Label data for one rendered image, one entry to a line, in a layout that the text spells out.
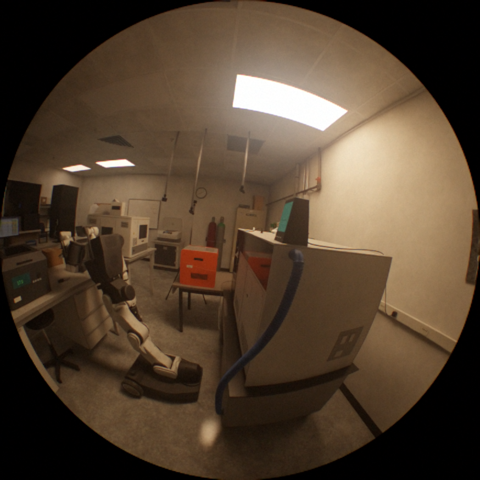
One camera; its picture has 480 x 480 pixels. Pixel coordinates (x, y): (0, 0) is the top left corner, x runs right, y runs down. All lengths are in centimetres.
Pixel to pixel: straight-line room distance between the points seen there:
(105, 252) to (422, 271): 211
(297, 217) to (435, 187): 114
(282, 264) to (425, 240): 112
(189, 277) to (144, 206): 389
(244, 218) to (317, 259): 405
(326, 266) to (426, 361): 114
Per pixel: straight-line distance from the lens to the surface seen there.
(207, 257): 187
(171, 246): 447
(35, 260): 139
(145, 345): 145
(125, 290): 122
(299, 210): 59
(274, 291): 56
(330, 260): 63
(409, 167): 158
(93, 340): 195
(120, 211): 232
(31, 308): 134
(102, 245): 118
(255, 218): 462
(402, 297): 146
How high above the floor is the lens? 149
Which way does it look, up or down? 5 degrees down
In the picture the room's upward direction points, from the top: 7 degrees clockwise
